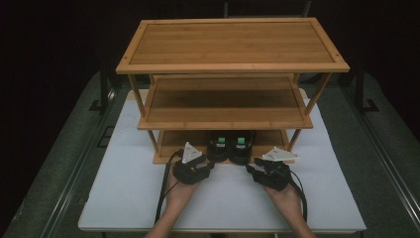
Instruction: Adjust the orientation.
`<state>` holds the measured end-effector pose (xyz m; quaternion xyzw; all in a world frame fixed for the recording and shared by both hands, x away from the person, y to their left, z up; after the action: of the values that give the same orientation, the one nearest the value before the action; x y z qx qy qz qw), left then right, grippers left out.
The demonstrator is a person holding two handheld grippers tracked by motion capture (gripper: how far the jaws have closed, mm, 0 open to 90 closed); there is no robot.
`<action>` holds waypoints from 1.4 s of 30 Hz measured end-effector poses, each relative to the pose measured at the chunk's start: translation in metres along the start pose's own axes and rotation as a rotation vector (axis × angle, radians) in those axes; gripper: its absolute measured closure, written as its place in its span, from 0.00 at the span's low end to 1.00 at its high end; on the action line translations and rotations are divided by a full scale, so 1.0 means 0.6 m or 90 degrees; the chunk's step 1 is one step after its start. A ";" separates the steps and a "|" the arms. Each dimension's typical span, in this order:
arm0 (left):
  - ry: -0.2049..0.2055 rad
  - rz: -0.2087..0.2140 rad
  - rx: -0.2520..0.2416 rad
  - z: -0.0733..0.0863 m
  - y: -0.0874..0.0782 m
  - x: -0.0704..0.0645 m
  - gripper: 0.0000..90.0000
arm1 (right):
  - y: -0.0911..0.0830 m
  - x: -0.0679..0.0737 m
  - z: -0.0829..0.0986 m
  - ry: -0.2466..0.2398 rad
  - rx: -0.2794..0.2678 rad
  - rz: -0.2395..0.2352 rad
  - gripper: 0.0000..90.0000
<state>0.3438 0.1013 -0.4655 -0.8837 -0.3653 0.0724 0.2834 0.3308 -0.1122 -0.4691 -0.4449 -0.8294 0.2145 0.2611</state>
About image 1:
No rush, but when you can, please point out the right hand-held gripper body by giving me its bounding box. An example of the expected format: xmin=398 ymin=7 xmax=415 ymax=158
xmin=252 ymin=146 xmax=300 ymax=192

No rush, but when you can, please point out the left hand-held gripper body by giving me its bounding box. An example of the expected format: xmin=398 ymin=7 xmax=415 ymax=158
xmin=172 ymin=141 xmax=212 ymax=185

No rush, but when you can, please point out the black shoe with green strap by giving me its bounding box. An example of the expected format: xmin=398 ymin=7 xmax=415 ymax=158
xmin=206 ymin=130 xmax=233 ymax=164
xmin=229 ymin=130 xmax=256 ymax=166

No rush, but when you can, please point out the three-tier wooden shelf rack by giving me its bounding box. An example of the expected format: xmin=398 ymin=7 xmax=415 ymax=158
xmin=115 ymin=17 xmax=351 ymax=166

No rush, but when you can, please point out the person's left hand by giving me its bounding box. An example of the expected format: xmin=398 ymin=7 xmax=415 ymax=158
xmin=163 ymin=171 xmax=203 ymax=213

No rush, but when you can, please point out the person's right hand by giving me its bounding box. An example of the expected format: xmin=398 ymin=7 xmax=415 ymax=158
xmin=262 ymin=182 xmax=304 ymax=220

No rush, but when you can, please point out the dark metal stand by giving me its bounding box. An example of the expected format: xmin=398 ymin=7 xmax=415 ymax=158
xmin=354 ymin=61 xmax=381 ymax=114
xmin=88 ymin=61 xmax=116 ymax=114

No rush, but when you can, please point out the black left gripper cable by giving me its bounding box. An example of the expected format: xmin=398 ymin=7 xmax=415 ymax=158
xmin=154 ymin=148 xmax=184 ymax=225

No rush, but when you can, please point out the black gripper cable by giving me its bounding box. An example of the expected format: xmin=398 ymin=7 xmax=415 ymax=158
xmin=154 ymin=148 xmax=184 ymax=225
xmin=286 ymin=170 xmax=309 ymax=223

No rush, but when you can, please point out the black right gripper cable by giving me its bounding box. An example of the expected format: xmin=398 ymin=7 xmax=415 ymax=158
xmin=286 ymin=170 xmax=309 ymax=223

